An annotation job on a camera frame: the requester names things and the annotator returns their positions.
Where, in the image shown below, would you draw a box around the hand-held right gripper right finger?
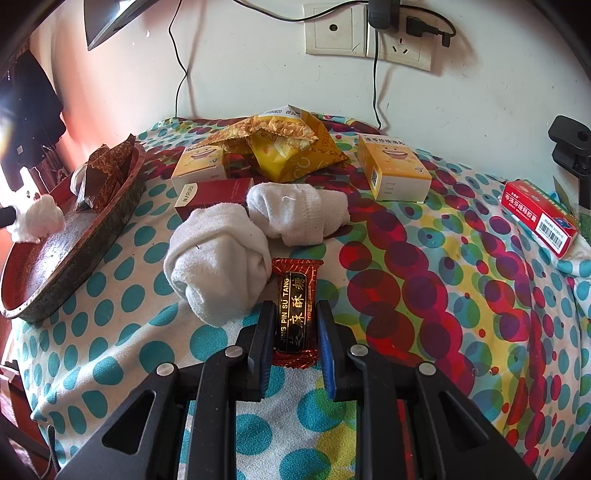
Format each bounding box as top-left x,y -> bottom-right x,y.
316,300 -> 539,480

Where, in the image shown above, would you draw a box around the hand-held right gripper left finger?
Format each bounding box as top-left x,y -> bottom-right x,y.
55,300 -> 278,480

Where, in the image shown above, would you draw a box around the white sock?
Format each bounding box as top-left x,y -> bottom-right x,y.
10,194 -> 65,244
246,181 -> 349,247
163,206 -> 273,328

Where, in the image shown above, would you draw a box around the red oval tray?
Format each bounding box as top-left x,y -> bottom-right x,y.
0,134 -> 147,323

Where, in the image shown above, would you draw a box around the red candy bar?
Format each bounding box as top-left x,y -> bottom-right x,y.
270,257 -> 325,370

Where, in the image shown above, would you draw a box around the yellow medicine box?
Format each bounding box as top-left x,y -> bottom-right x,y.
358,134 -> 433,203
171,144 -> 229,197

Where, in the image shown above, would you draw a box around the yellow snack bag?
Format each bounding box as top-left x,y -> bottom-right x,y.
198,104 -> 350,183

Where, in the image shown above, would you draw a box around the bundle of brown packets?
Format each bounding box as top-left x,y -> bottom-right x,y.
74,141 -> 139,213

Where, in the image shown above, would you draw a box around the polka dot cloth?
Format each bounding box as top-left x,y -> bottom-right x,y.
9,113 -> 591,480

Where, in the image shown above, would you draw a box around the dark hanging clothes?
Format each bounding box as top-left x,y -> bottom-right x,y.
0,48 -> 65,162

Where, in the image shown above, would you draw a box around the dark red box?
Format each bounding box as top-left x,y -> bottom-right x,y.
174,178 -> 254,222

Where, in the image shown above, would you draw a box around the grey monitor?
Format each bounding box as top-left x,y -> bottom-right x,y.
83,0 -> 148,51

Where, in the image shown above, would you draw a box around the red and white medicine box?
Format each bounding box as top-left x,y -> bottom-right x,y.
501,179 -> 581,258

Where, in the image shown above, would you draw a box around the black clamp stand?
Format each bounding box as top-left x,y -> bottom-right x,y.
548,115 -> 591,208

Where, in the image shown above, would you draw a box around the black angled plug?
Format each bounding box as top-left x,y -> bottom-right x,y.
402,0 -> 457,48

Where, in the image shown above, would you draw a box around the black charger adapter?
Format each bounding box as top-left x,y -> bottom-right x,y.
368,0 -> 402,31

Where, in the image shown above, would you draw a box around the thin black cable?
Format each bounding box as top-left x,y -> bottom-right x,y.
168,17 -> 187,119

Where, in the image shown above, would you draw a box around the black charger cable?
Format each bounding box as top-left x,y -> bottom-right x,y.
372,28 -> 384,131

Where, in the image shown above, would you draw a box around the white power wall socket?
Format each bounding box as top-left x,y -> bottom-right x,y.
367,9 -> 435,72

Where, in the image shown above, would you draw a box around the black looping cable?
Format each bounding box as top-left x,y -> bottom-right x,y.
235,0 -> 370,22

